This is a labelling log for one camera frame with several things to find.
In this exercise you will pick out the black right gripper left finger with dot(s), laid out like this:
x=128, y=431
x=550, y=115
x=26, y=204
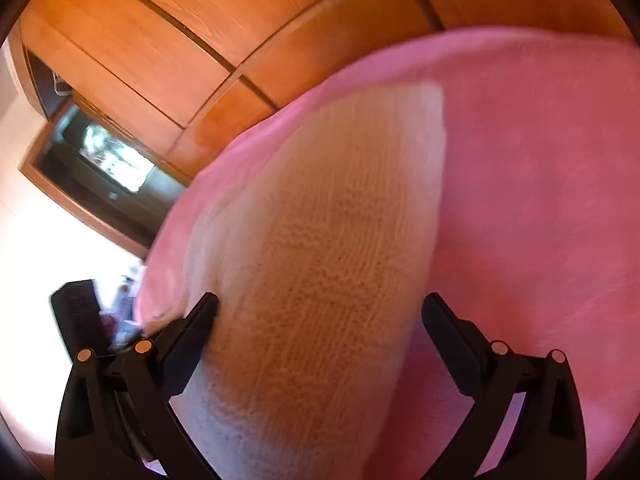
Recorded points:
x=116, y=421

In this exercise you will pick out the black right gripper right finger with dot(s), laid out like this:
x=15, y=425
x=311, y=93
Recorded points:
x=548, y=440

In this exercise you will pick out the white knitted sock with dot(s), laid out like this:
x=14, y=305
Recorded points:
x=320, y=263

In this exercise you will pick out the dark framed doorway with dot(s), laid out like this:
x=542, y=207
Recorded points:
x=93, y=171

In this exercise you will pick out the pink bed sheet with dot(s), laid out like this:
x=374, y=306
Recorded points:
x=539, y=240

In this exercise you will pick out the orange wooden wardrobe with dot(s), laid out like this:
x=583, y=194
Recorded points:
x=182, y=78

